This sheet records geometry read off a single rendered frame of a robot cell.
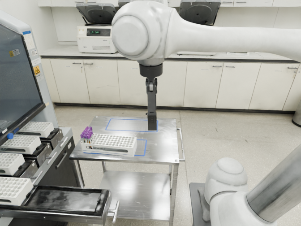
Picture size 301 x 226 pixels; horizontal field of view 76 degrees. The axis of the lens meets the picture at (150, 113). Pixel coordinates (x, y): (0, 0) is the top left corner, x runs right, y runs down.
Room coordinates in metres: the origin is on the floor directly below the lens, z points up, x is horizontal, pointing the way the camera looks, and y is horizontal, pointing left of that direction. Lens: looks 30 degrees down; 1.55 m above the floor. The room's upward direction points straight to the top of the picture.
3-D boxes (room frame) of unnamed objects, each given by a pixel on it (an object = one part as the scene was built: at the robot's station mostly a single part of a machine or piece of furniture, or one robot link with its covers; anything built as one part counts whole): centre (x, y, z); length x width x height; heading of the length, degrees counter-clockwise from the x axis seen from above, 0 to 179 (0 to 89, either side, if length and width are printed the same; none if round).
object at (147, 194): (1.00, 0.13, 0.41); 0.67 x 0.46 x 0.82; 86
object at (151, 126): (0.55, -0.01, 1.20); 0.03 x 0.01 x 0.07; 89
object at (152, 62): (0.61, 0.00, 1.41); 0.09 x 0.09 x 0.06
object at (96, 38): (3.18, 0.75, 1.22); 0.62 x 0.56 x 0.64; 174
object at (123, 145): (0.87, 0.23, 0.85); 0.30 x 0.10 x 0.06; 82
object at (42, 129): (1.04, 0.79, 0.83); 0.30 x 0.10 x 0.06; 86
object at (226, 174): (0.58, -0.33, 0.87); 0.18 x 0.16 x 0.22; 171
